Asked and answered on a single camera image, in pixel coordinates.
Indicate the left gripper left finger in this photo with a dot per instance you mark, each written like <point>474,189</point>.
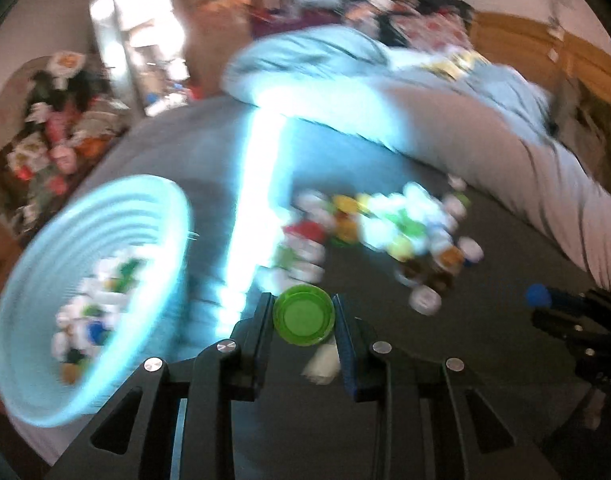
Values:
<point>178,415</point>

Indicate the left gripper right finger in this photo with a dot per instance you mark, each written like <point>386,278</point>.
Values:
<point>433,420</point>

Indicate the light blue perforated basket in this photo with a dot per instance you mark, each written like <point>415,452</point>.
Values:
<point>94,294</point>

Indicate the light blue grey duvet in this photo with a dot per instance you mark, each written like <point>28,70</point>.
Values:
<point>425,105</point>

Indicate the wooden headboard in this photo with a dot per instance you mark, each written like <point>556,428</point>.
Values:
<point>540,53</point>

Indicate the cluttered side table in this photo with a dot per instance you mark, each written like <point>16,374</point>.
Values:
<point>58,119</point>

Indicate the cardboard boxes stack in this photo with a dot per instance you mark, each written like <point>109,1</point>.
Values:
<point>215,31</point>

